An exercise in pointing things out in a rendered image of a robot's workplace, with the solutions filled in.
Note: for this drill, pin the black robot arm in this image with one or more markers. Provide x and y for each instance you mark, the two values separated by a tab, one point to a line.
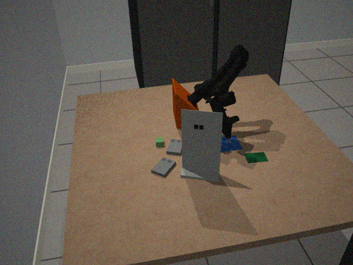
218	85

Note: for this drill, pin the dark green flat square marker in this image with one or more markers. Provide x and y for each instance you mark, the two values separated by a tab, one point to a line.
256	157

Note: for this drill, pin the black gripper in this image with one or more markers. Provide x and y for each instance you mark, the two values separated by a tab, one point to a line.
227	122

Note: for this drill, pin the grey panel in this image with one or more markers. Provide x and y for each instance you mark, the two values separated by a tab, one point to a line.
201	136

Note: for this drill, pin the small green block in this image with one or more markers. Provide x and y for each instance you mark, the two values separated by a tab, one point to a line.
159	141

